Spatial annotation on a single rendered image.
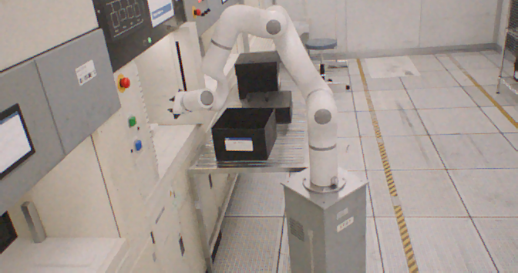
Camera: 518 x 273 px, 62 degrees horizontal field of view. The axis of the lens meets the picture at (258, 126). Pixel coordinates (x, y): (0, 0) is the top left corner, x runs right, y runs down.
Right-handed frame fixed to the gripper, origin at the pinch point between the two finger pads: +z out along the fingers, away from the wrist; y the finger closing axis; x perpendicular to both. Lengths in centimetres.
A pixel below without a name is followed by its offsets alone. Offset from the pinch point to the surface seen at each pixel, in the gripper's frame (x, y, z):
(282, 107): -71, 16, 8
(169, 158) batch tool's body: -5.5, -24.0, 5.5
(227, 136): -30.2, -8.9, -2.7
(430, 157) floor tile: -235, 13, 15
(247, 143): -38.3, -11.4, -9.1
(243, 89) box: -74, 34, 57
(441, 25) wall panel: -428, 225, 132
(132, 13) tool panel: 33.6, 25.4, -25.2
